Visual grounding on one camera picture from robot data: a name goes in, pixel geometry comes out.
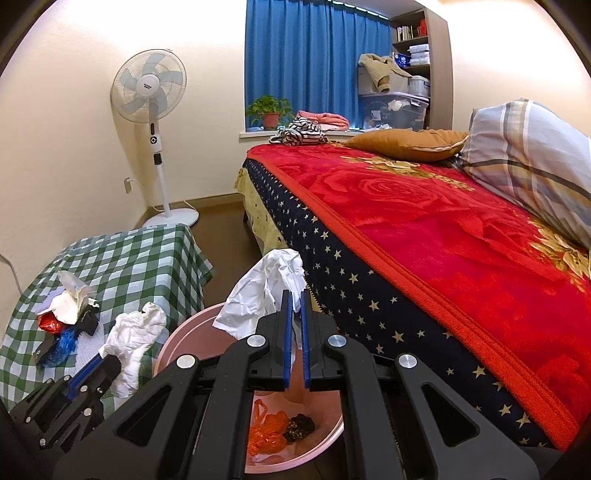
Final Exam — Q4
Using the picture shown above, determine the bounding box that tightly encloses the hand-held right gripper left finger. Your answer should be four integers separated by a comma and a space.
53, 290, 296, 480

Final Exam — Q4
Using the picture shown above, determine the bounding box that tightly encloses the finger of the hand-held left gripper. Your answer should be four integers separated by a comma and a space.
65, 353, 101, 396
89, 355, 122, 398

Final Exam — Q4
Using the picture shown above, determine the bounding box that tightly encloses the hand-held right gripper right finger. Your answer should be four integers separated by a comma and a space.
300, 288, 541, 480

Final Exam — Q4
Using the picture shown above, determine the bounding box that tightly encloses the blue plastic bag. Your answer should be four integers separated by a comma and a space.
37, 327, 77, 369

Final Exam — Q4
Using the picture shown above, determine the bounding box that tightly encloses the white tissue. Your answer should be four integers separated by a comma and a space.
99, 302, 167, 400

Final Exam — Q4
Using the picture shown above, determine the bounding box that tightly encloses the white paper sheet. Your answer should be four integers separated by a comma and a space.
212, 249, 306, 352

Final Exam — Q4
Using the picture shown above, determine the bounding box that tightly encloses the red plastic bag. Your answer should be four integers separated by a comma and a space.
38, 311, 63, 334

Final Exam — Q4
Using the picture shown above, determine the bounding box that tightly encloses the white tissue packet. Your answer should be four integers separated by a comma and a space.
48, 291, 100, 326

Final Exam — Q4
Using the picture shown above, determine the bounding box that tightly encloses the pink plastic bin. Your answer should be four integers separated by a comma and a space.
151, 302, 345, 476

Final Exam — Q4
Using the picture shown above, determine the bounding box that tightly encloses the black wrapper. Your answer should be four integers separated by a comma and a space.
76, 307, 100, 335

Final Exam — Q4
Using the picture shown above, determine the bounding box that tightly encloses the purple knitted cloth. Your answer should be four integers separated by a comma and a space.
37, 291, 61, 315

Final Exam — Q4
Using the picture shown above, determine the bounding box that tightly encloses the black crumpled scrap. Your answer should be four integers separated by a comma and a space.
283, 413, 315, 445

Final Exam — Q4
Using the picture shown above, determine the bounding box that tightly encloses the clear plastic bag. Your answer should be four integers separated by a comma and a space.
58, 271, 95, 296

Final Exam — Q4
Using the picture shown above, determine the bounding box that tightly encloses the orange plastic bag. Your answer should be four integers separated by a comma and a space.
248, 399, 291, 457

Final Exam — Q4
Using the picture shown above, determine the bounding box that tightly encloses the green checkered tablecloth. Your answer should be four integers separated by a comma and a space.
0, 224, 214, 414

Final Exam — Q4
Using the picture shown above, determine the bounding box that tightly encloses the yellow bed skirt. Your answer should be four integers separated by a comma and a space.
235, 166, 319, 315

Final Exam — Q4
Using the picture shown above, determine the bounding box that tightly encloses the white windowsill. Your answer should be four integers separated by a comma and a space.
239, 129, 365, 141

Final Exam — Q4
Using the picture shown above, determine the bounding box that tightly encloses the black white striped cloth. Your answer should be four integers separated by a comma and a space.
269, 117, 329, 147

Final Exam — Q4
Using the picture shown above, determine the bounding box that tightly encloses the pink folded cloth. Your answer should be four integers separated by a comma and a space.
295, 110, 350, 132

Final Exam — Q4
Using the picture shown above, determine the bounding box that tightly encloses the potted green plant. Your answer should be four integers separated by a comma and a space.
245, 95, 294, 131

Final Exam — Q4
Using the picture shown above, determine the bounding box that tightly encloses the brown pillow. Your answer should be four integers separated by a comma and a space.
344, 128, 469, 162

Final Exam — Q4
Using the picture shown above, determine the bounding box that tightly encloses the clear plastic storage box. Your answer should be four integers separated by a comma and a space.
360, 90, 428, 132

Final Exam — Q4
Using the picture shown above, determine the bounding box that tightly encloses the blue curtain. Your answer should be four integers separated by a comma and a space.
245, 0, 393, 132

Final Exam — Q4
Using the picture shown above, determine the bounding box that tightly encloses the beige jacket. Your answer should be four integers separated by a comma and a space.
358, 53, 413, 93

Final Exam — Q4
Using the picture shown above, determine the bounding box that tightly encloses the white standing fan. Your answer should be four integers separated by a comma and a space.
110, 47, 200, 228

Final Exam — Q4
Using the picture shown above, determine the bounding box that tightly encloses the grey plaid pillow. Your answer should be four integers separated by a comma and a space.
459, 98, 591, 252

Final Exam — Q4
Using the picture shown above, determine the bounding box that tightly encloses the wooden bookshelf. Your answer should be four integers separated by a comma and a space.
389, 8, 452, 130

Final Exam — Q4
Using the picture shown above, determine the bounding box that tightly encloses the grey wall cable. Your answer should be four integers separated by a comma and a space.
0, 251, 21, 296

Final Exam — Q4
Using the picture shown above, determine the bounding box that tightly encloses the white fan cable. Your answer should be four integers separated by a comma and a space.
131, 179, 197, 214

